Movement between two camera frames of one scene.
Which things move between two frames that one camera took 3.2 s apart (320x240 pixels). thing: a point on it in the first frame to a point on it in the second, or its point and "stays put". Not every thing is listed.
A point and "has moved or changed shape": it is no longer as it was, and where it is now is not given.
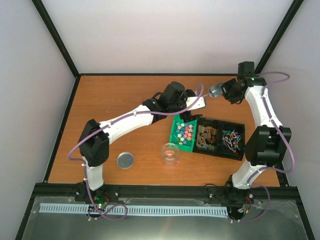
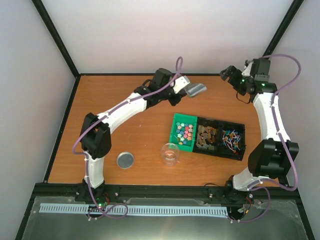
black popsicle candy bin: x=206 y=139 stays put
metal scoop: x=215 y=91 has moved or changed shape
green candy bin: x=183 y=134 stays put
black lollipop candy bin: x=231 y=140 stays put
